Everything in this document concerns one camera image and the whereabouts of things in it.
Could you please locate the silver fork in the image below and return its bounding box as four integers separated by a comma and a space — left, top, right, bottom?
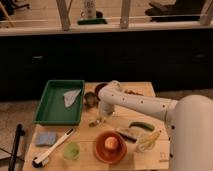
89, 119, 104, 128

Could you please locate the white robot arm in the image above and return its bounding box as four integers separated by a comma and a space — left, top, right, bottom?
98, 80, 213, 171

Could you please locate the white cloth in tray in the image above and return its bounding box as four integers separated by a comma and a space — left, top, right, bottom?
63, 89, 81, 107

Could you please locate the green plastic tray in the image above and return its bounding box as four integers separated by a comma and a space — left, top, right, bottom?
34, 80, 85, 125

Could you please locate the small metal cup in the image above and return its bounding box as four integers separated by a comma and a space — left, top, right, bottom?
84, 92, 98, 108

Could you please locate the dark red bowl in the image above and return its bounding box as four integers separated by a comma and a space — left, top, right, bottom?
94, 83, 107, 97

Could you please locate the orange fruit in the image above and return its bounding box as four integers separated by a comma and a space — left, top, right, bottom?
104, 137, 119, 151

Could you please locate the dark chocolate bar wrapper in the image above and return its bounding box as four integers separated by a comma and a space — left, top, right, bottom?
116, 129, 137, 143

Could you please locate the green cucumber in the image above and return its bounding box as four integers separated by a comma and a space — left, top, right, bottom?
129, 122, 155, 132

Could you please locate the orange plate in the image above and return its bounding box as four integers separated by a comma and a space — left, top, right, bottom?
94, 131, 127, 164

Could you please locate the blue sponge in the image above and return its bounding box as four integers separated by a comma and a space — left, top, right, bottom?
35, 132, 57, 146

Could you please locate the white black dish brush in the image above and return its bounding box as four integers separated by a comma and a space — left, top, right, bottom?
32, 128, 75, 168

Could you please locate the green base on shelf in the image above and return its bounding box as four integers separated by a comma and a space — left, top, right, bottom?
77, 18, 108, 25

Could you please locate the black stand pole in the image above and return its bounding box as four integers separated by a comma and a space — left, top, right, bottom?
8, 124, 25, 171

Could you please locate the white bottle on shelf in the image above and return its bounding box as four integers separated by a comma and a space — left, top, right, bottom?
82, 0, 96, 19

